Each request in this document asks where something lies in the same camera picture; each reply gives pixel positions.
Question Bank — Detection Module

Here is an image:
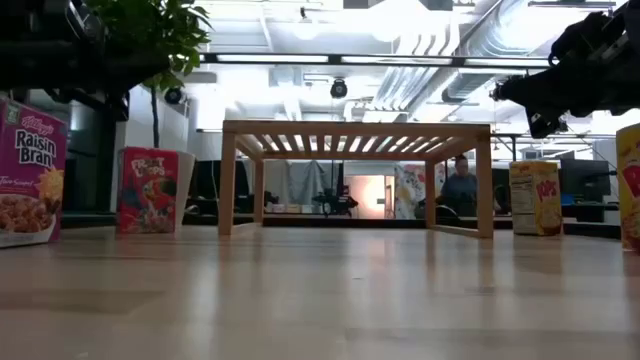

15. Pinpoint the purple Raisin Bran cereal box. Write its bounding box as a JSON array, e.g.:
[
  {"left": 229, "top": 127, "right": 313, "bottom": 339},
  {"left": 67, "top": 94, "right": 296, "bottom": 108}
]
[{"left": 0, "top": 97, "right": 69, "bottom": 250}]

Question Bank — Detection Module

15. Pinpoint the black background robot device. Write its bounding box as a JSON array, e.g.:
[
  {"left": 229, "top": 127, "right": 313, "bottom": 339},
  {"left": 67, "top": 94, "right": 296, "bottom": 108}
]
[{"left": 310, "top": 188, "right": 360, "bottom": 217}]

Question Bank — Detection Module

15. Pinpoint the white plant pot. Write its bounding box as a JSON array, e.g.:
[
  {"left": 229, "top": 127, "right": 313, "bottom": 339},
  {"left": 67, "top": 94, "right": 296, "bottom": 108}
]
[{"left": 175, "top": 149, "right": 197, "bottom": 231}]

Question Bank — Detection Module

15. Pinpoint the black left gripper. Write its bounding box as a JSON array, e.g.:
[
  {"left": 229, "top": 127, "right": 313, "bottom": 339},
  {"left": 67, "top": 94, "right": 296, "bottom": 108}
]
[{"left": 0, "top": 0, "right": 171, "bottom": 96}]

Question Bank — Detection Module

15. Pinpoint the floral printed cloth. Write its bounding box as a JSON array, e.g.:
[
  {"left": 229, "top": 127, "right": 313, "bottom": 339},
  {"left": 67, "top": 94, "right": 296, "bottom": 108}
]
[{"left": 394, "top": 163, "right": 447, "bottom": 220}]

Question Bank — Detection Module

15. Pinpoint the person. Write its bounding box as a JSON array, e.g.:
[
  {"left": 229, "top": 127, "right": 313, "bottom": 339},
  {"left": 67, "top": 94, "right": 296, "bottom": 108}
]
[{"left": 439, "top": 154, "right": 501, "bottom": 219}]

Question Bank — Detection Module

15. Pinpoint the black computer monitor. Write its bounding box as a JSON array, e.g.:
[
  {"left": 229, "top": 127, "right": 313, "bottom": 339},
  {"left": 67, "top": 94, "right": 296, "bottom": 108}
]
[{"left": 559, "top": 158, "right": 612, "bottom": 204}]

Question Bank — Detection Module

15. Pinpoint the green leafy plant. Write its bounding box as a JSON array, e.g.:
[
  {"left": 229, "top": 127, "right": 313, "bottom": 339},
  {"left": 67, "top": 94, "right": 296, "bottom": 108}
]
[{"left": 84, "top": 0, "right": 215, "bottom": 150}]

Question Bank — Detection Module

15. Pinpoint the wooden slatted shelf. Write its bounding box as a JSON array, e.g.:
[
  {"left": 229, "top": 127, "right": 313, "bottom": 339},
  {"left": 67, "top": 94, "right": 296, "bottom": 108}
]
[{"left": 215, "top": 119, "right": 495, "bottom": 240}]

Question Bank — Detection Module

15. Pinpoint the red Froot Loops cereal box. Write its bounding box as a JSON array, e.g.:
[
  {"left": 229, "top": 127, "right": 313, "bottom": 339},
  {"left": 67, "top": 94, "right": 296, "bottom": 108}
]
[{"left": 115, "top": 146, "right": 180, "bottom": 235}]

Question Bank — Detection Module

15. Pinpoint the grey hanging cloth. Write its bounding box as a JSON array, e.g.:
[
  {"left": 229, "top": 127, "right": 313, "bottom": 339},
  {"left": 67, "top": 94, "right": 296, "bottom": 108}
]
[{"left": 263, "top": 159, "right": 334, "bottom": 207}]

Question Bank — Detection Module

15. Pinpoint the yellow Corn Pops cereal box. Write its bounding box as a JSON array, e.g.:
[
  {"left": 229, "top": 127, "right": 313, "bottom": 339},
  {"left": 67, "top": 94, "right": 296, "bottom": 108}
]
[
  {"left": 508, "top": 159, "right": 563, "bottom": 237},
  {"left": 615, "top": 122, "right": 640, "bottom": 254}
]

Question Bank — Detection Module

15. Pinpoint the black aluminium extrusion frame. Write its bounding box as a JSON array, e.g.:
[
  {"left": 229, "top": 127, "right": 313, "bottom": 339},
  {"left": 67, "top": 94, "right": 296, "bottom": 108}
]
[{"left": 59, "top": 212, "right": 624, "bottom": 241}]

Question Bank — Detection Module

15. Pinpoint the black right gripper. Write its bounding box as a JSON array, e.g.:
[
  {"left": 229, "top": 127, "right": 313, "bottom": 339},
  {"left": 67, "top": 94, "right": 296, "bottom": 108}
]
[{"left": 492, "top": 0, "right": 640, "bottom": 139}]

